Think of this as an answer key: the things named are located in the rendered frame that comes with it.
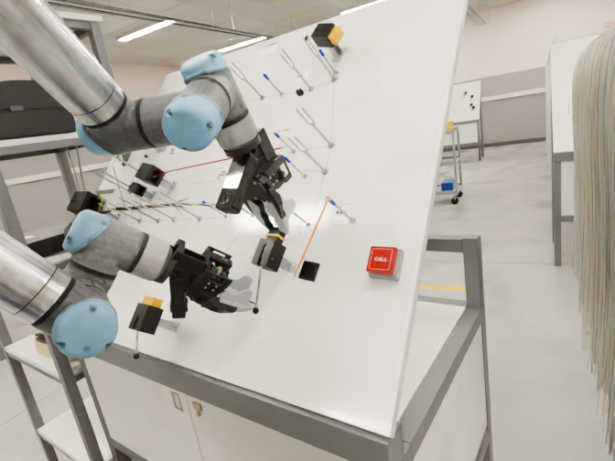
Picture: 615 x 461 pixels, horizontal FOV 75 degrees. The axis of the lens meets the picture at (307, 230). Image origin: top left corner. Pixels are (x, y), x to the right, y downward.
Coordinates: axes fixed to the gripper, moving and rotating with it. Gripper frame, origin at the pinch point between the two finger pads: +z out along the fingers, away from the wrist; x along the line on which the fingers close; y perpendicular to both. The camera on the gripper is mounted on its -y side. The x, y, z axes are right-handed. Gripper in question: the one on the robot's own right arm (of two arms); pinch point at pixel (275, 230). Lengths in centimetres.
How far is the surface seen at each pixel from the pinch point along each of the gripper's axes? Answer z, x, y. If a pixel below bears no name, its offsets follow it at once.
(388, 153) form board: -3.1, -15.7, 24.0
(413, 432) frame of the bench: 28.9, -31.0, -17.0
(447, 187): 286, 135, 389
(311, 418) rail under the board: 19.4, -17.5, -25.2
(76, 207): -4, 76, -7
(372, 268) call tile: 4.9, -21.9, -1.3
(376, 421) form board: 18.0, -28.9, -21.5
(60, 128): -21, 105, 14
